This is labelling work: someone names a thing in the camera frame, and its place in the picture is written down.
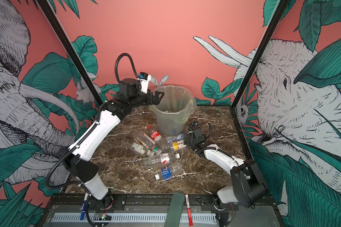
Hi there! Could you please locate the red white label water bottle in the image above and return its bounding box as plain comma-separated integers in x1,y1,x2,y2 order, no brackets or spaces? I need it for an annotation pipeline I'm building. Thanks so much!
144,153,180,167

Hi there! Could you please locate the blue label crushed bottle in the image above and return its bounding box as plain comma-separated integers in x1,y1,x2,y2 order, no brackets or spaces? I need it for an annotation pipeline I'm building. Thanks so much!
154,163,183,180

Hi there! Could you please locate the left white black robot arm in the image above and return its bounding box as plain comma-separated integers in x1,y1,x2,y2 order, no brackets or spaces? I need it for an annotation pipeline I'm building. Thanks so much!
45,79,164,210

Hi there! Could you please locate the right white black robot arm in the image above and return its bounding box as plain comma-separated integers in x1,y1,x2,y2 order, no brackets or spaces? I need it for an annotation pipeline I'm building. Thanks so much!
184,125,269,208

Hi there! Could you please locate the grey mesh waste bin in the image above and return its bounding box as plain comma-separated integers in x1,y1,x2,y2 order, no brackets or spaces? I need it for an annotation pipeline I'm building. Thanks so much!
149,86,194,136

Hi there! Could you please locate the translucent green bin liner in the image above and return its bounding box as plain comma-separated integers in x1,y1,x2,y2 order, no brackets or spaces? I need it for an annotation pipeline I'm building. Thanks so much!
148,85,198,125

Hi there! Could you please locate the yellow white label bottle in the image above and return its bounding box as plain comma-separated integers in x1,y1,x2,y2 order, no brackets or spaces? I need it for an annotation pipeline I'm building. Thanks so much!
170,140,187,151

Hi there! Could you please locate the clear bottle white cap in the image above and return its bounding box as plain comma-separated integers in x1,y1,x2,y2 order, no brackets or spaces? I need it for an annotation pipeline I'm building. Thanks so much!
165,133,186,144

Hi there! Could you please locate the red label cola bottle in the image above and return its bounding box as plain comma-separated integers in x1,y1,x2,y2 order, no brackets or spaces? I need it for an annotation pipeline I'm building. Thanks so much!
147,125,162,142

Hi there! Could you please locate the green label clear bottle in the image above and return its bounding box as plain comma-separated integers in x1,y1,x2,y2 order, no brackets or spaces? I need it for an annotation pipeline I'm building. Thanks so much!
147,146,163,157

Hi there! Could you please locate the large clear square bottle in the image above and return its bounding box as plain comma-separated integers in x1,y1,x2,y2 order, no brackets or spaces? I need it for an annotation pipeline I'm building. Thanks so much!
137,132,156,149

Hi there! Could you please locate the red marker pen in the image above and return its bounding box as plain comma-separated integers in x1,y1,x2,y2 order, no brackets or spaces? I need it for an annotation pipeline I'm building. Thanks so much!
185,194,193,227

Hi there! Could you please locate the green tape strip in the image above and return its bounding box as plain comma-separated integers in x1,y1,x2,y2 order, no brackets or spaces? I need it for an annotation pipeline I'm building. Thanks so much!
164,192,185,227

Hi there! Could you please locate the blue marker pen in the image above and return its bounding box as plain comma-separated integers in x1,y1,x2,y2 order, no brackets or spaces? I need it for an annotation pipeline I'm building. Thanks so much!
80,193,88,221

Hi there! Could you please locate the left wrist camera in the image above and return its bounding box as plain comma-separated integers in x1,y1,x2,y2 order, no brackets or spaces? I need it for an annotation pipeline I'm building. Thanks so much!
138,72,153,94

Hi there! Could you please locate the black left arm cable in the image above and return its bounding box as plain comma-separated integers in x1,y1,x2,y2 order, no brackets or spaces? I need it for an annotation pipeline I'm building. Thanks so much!
114,53,139,83

